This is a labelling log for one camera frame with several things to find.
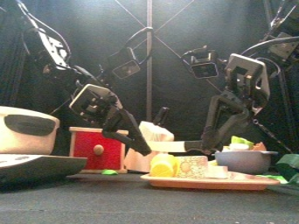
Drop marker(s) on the small white toy block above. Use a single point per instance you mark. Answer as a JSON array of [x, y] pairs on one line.
[[218, 172]]

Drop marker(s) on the red wooden drawer box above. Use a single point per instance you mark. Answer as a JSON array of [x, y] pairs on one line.
[[87, 151]]

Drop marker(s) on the white toy food piece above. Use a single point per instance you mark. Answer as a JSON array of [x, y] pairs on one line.
[[238, 147]]

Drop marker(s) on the vertical metal frame pole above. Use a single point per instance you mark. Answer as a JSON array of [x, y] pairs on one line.
[[150, 58]]

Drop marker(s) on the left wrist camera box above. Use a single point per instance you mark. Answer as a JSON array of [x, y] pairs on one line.
[[126, 67]]

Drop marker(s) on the green toy leaf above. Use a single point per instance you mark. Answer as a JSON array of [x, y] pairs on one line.
[[290, 167]]

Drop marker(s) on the yellow toy lemon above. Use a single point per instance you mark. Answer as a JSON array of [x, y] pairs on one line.
[[163, 166]]

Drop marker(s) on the green toy vegetable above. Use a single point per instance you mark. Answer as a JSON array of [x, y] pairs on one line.
[[242, 140]]

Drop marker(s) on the paring knife white blade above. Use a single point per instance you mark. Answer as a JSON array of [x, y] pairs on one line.
[[167, 146]]

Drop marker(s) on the small green toy piece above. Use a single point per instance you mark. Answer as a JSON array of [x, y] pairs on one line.
[[110, 172]]

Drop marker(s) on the grey toy pot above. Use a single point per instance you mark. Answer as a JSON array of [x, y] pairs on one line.
[[245, 162]]

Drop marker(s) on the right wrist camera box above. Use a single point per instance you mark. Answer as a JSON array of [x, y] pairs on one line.
[[205, 66]]

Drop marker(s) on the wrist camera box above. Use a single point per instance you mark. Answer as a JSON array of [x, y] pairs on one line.
[[205, 66], [126, 67]]

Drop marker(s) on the speckled toy cheese block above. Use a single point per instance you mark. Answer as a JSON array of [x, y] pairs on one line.
[[193, 166]]

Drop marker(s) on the brown toy food piece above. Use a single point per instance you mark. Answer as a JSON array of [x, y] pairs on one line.
[[259, 146]]

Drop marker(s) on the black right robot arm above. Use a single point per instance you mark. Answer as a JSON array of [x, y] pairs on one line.
[[286, 46]]

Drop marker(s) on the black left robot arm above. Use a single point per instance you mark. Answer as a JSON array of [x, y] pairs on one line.
[[43, 49]]

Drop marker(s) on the black toy stove base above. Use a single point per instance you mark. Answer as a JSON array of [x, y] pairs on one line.
[[39, 166]]

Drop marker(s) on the orange plastic tray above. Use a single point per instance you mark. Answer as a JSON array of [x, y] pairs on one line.
[[210, 183]]

